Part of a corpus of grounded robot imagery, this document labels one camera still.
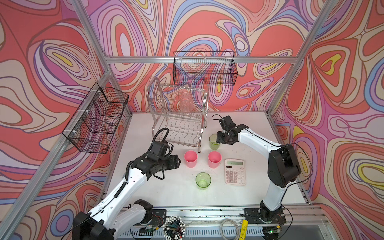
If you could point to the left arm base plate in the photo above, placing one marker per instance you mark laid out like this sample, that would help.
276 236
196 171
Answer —
153 217

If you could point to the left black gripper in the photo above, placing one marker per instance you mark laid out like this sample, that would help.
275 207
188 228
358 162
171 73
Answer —
173 162

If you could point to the clear pink cup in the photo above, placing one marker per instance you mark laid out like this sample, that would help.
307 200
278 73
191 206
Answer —
186 103

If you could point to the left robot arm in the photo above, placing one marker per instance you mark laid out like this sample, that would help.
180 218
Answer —
107 221

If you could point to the opaque pink cup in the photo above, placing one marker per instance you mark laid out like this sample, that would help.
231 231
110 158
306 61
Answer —
214 159
191 159

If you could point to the black wire basket left wall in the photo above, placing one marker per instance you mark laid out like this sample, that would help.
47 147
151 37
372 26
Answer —
99 116

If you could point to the black wire basket back wall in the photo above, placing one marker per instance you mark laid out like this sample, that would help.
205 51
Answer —
200 68

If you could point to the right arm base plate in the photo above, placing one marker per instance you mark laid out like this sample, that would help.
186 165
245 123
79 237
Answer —
255 216

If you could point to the green translucent cup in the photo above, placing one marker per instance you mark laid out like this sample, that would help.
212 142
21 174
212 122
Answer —
214 145
203 180

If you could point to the yellow marker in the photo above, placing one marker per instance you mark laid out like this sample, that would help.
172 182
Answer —
244 228

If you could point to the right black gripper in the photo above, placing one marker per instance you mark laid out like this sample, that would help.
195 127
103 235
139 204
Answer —
219 139

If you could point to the steel two-tier dish rack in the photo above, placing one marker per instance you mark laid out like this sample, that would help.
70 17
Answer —
184 128

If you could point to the black wire basket wall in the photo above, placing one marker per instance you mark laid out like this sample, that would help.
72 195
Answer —
200 68
99 116

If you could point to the pink calculator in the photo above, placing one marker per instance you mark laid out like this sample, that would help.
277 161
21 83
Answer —
235 172

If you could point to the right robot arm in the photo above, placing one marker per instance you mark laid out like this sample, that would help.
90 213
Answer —
283 164

